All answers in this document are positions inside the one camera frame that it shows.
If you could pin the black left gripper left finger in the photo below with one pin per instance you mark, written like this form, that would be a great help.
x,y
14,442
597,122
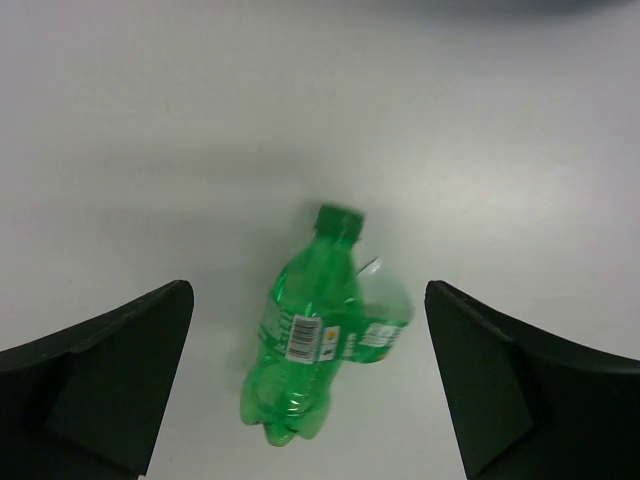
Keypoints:
x,y
89,400

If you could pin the green plastic soda bottle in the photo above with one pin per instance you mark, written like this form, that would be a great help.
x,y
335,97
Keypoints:
x,y
321,311

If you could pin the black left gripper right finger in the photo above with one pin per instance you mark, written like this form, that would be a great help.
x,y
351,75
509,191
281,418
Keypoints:
x,y
528,404

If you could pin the teal plastic bin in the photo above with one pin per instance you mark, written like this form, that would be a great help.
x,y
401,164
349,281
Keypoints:
x,y
474,9

